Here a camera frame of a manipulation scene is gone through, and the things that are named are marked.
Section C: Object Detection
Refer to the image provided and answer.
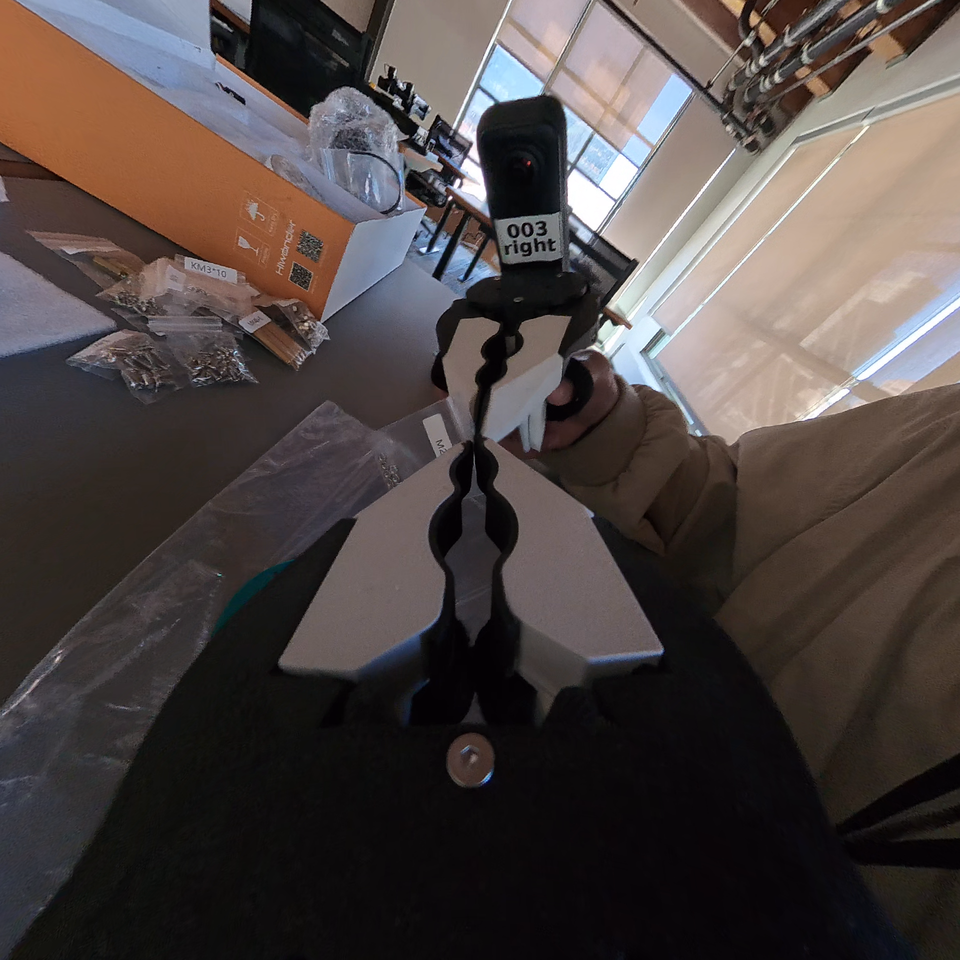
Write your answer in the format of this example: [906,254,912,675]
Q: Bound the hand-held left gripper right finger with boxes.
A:
[478,437,666,691]

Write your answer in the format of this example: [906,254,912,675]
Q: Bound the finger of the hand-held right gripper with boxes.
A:
[441,317,502,444]
[480,313,576,455]

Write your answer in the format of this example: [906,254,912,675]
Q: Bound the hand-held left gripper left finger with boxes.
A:
[276,441,474,687]

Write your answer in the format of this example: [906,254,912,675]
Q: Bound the small clear screw bag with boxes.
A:
[375,407,481,492]

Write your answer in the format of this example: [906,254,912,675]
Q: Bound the teal round metal plate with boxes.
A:
[212,558,299,637]

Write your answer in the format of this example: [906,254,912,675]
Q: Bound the person's right forearm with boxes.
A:
[525,375,960,826]

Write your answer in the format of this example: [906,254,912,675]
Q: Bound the grey desk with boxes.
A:
[0,142,481,706]

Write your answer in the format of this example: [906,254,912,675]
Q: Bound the person's right hand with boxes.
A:
[540,348,621,453]

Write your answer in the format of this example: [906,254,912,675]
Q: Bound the wood-edged table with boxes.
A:
[429,183,639,331]

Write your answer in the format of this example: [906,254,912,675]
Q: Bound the large window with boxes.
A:
[450,0,695,243]

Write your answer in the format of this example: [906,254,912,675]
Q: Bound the bubble wrap packet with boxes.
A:
[306,84,410,220]

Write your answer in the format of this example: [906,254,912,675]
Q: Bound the black monitor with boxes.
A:
[246,0,374,119]

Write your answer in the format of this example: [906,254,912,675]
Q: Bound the clear plastic bag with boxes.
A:
[0,399,470,946]

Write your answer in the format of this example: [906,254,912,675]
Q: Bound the pile of small hardware bags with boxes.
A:
[26,227,333,406]

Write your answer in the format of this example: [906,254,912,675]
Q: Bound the black ceiling pipes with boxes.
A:
[705,0,942,156]

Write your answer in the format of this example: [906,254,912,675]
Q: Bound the orange cardboard box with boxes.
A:
[0,0,427,324]

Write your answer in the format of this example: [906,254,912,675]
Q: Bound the person's striped clothing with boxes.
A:
[831,765,960,873]

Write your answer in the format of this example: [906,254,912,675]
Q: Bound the white foam sheet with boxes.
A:
[0,249,119,360]

